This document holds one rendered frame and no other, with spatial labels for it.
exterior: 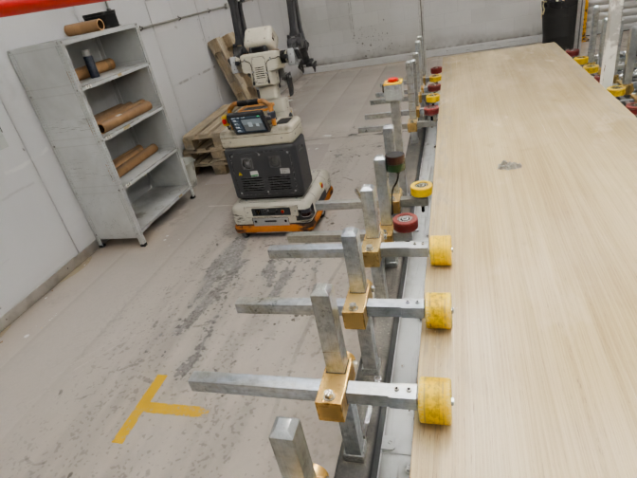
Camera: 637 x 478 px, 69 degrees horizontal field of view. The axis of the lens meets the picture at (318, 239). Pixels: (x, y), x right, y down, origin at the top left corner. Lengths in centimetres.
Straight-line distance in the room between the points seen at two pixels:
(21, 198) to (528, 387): 339
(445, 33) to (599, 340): 829
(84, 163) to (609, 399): 354
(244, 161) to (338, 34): 623
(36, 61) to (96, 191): 95
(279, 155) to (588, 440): 267
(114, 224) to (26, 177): 69
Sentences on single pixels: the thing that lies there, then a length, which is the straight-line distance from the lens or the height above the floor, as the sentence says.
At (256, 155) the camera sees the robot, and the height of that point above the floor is 63.
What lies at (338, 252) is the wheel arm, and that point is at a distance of 131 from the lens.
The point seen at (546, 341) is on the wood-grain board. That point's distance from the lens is 108.
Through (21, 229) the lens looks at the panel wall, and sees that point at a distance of 376.
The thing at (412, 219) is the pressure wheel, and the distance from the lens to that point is 151.
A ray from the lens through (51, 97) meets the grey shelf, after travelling 380.
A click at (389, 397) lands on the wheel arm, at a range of 88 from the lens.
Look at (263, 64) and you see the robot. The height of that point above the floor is 116.
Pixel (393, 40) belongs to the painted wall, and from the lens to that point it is 920.
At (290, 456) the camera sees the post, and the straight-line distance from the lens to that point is 69.
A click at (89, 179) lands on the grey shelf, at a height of 60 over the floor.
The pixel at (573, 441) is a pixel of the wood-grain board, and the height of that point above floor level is 90.
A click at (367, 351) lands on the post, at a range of 122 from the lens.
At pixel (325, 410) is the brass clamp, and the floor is 95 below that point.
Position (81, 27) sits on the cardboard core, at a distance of 414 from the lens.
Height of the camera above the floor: 163
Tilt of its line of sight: 29 degrees down
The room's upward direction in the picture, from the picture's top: 11 degrees counter-clockwise
